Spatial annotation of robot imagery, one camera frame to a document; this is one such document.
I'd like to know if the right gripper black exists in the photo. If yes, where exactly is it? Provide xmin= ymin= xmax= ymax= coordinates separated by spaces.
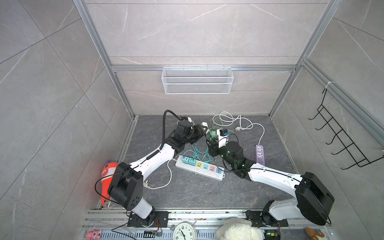
xmin=206 ymin=136 xmax=237 ymax=169

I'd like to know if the white charger with black cable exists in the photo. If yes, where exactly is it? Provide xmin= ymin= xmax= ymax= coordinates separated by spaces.
xmin=201 ymin=122 xmax=209 ymax=134

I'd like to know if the purple small power strip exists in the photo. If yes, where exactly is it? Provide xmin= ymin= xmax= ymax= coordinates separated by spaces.
xmin=255 ymin=145 xmax=265 ymax=166

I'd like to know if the white multicolour power strip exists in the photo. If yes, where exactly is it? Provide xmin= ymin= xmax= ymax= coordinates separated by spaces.
xmin=176 ymin=156 xmax=225 ymax=181

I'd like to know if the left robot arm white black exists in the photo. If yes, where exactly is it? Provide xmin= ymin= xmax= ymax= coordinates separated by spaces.
xmin=96 ymin=110 xmax=209 ymax=225

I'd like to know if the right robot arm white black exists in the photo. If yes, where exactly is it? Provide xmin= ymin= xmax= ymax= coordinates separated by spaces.
xmin=206 ymin=138 xmax=335 ymax=226

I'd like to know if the white plush toy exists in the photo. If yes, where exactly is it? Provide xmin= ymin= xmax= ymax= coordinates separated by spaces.
xmin=215 ymin=218 xmax=263 ymax=240

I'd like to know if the red toy vacuum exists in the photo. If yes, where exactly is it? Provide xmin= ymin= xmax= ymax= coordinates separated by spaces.
xmin=101 ymin=161 xmax=119 ymax=206

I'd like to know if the white analog clock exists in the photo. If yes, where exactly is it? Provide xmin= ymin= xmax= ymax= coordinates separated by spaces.
xmin=173 ymin=222 xmax=198 ymax=240

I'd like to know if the brown plush toy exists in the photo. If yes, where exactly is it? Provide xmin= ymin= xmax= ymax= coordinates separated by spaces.
xmin=306 ymin=227 xmax=327 ymax=240

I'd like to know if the pink toy pig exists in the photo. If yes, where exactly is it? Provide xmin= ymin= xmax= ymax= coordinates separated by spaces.
xmin=85 ymin=230 xmax=102 ymax=240

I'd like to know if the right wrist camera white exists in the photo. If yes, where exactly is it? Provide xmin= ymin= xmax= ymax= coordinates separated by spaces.
xmin=217 ymin=129 xmax=229 ymax=148

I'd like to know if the green charger and cable bundle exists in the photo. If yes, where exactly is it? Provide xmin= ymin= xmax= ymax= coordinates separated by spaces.
xmin=206 ymin=125 xmax=229 ymax=142

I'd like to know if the white cable of purple strip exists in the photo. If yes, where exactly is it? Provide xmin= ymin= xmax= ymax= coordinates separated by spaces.
xmin=212 ymin=111 xmax=266 ymax=146

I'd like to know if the teal charger cable bundle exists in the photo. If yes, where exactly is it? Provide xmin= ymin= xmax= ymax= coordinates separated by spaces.
xmin=185 ymin=140 xmax=214 ymax=164

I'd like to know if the white wire mesh basket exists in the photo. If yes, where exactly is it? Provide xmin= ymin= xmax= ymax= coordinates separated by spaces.
xmin=162 ymin=67 xmax=234 ymax=95

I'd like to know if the white power strip cable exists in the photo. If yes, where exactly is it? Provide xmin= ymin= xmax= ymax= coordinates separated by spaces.
xmin=143 ymin=158 xmax=178 ymax=190

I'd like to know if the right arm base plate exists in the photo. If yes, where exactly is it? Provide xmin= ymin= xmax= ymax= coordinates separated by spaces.
xmin=245 ymin=210 xmax=289 ymax=228

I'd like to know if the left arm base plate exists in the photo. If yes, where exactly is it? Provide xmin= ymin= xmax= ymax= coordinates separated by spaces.
xmin=127 ymin=211 xmax=170 ymax=228

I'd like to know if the black wire hook rack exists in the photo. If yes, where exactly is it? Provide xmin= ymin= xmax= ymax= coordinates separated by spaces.
xmin=308 ymin=89 xmax=384 ymax=171

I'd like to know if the aluminium front rail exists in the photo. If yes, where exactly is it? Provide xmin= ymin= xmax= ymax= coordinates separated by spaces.
xmin=77 ymin=208 xmax=338 ymax=240

